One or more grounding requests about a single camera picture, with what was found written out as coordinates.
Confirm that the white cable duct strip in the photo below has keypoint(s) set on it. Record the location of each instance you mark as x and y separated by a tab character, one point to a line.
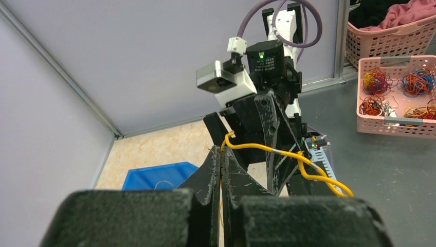
318	147

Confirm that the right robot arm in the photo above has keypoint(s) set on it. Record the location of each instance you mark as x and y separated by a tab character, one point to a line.
258	89

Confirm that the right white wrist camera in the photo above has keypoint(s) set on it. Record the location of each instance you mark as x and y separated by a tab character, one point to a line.
229	80

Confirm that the pink cloth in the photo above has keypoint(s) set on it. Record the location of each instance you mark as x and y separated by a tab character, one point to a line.
402	14

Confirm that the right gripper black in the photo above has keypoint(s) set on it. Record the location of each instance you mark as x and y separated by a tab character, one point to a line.
269	118

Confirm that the pink laundry basket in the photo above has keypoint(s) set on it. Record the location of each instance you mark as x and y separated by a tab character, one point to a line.
406	40

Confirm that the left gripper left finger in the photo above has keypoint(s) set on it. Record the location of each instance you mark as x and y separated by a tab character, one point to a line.
185	216

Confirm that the blue three-compartment bin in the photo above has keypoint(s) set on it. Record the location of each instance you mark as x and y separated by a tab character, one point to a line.
162	177

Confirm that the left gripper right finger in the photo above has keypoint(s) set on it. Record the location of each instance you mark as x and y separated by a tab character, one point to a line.
255	217

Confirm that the pink basket of cable bundles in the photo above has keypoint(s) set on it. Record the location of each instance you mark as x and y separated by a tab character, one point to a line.
396	125

